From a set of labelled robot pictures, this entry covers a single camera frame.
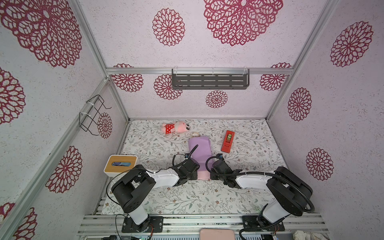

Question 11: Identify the pink wrapping paper sheet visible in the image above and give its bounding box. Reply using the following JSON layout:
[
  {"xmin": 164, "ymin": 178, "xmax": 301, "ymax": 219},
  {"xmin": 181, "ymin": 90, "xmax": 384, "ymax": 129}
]
[{"xmin": 188, "ymin": 136, "xmax": 213, "ymax": 180}]

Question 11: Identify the black wire wall rack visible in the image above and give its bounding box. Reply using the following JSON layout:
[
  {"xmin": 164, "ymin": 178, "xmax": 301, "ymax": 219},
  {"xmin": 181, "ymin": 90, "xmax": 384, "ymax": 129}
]
[{"xmin": 78, "ymin": 95, "xmax": 111, "ymax": 136}]

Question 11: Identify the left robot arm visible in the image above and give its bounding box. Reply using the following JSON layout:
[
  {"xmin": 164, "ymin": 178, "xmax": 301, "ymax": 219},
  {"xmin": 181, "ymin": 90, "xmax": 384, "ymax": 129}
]
[{"xmin": 111, "ymin": 158, "xmax": 200, "ymax": 228}]

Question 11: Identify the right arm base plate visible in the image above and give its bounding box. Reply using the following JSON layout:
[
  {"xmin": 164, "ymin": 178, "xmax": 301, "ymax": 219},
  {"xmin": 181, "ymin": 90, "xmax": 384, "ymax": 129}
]
[{"xmin": 242, "ymin": 215, "xmax": 286, "ymax": 232}]

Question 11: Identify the white cloth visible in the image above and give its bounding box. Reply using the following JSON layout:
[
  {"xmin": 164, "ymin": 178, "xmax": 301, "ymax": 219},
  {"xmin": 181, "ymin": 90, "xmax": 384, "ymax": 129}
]
[{"xmin": 293, "ymin": 231, "xmax": 329, "ymax": 240}]

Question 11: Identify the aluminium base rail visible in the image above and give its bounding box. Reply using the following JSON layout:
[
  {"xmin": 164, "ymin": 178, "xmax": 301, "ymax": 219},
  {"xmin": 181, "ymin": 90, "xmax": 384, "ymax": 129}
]
[{"xmin": 77, "ymin": 214, "xmax": 330, "ymax": 236}]

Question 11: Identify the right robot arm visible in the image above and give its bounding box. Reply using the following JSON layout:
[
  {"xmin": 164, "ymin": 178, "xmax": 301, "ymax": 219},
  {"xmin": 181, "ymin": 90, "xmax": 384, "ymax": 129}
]
[{"xmin": 205, "ymin": 155, "xmax": 315, "ymax": 240}]

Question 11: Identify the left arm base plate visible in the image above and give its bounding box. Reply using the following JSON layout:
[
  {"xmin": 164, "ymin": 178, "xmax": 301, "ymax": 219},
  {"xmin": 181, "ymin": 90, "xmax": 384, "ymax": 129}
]
[{"xmin": 122, "ymin": 216, "xmax": 164, "ymax": 233}]

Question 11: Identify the grey wall shelf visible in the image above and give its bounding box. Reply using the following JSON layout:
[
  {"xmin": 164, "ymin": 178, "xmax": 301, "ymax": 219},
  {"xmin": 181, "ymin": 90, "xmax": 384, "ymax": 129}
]
[{"xmin": 171, "ymin": 69, "xmax": 250, "ymax": 90}]

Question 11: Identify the red tape dispenser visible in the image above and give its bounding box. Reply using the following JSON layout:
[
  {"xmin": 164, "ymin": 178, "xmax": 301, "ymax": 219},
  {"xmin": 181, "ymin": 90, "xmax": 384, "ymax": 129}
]
[{"xmin": 221, "ymin": 131, "xmax": 235, "ymax": 153}]

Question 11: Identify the white tissue box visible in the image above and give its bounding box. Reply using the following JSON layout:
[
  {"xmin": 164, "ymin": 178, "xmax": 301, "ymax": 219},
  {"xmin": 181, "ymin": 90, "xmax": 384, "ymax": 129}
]
[{"xmin": 104, "ymin": 155, "xmax": 139, "ymax": 177}]

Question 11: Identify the pink plush toy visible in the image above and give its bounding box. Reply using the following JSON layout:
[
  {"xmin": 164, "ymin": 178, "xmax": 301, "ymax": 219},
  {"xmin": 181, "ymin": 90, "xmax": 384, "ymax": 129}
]
[{"xmin": 161, "ymin": 121, "xmax": 190, "ymax": 135}]

